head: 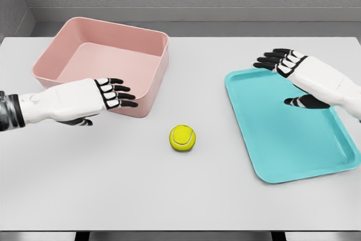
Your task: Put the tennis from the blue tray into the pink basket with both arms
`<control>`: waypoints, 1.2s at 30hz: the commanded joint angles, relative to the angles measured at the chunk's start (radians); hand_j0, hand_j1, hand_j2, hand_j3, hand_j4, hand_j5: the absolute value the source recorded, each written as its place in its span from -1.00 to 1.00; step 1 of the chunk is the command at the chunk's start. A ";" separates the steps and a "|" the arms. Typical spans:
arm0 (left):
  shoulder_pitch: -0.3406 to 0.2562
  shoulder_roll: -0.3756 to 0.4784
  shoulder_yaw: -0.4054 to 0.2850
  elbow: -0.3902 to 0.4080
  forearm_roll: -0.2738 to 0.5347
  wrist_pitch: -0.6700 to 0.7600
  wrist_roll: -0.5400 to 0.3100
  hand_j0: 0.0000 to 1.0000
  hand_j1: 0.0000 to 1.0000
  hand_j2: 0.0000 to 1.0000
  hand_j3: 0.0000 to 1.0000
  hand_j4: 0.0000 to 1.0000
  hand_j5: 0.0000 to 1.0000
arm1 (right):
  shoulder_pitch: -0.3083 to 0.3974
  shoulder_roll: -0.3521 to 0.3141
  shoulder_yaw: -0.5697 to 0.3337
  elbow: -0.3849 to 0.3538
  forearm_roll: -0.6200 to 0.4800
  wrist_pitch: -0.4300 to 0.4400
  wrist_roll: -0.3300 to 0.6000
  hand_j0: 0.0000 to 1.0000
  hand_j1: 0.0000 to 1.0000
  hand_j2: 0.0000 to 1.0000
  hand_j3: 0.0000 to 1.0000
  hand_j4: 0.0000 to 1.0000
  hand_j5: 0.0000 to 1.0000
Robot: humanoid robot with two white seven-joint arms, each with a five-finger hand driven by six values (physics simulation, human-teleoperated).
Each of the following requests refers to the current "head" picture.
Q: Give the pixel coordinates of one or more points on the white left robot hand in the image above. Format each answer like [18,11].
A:
[81,97]

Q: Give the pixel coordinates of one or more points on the blue plastic tray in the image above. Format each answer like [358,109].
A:
[290,139]

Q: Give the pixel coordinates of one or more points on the pink plastic basket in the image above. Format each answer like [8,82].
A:
[112,60]

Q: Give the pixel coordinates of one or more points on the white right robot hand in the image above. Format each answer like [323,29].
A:
[310,80]

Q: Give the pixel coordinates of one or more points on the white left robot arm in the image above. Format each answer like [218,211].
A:
[28,107]

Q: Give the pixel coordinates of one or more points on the yellow tennis ball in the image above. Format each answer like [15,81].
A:
[182,138]

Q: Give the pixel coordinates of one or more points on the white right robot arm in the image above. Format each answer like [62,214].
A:
[354,100]

